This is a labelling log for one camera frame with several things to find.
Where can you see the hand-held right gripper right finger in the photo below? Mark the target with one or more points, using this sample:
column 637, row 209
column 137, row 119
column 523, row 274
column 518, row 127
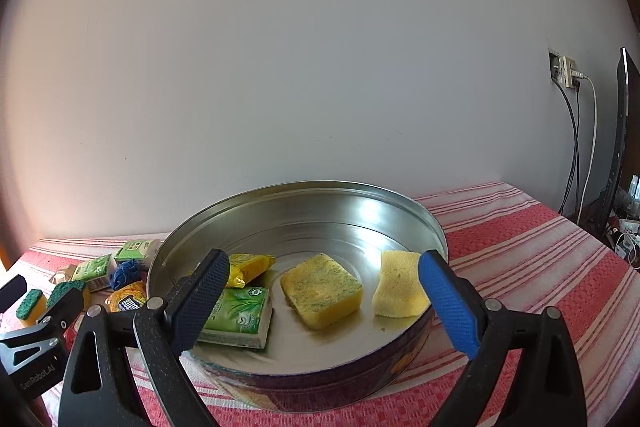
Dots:
column 450, row 307

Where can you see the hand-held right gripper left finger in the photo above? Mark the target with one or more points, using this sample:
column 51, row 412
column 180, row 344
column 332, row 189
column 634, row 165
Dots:
column 200, row 302

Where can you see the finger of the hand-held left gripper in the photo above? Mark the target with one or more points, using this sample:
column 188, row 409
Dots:
column 12, row 293
column 62, row 313

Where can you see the yellow sponge with green scourer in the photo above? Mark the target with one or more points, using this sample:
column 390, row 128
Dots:
column 30, row 303

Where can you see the brown and beige wafer packet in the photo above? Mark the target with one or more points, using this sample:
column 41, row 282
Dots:
column 62, row 276

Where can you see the round metal cookie tin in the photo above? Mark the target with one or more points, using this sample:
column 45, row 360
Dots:
column 325, row 217

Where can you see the green tissue pack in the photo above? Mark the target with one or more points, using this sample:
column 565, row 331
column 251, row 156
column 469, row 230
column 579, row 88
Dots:
column 92, row 271
column 135, row 252
column 240, row 314

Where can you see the pale yellow sponge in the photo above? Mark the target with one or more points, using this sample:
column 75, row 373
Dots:
column 397, row 289

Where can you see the yellow snack packet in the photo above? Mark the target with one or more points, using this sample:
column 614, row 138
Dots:
column 250, row 266

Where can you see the orange packet with black label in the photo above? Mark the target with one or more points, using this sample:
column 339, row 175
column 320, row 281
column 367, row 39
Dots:
column 125, row 299

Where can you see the crumpled blue wrapper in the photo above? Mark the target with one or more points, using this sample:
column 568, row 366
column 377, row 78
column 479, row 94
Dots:
column 125, row 274

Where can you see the red striped tablecloth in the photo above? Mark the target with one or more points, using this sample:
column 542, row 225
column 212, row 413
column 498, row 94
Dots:
column 525, row 247

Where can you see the speckled yellow sponge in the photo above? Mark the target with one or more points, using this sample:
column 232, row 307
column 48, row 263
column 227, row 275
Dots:
column 320, row 289

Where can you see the black flat screen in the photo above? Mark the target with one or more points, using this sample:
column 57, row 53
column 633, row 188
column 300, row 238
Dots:
column 621, row 117

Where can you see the white wall socket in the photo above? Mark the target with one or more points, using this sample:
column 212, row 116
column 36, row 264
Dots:
column 567, row 69

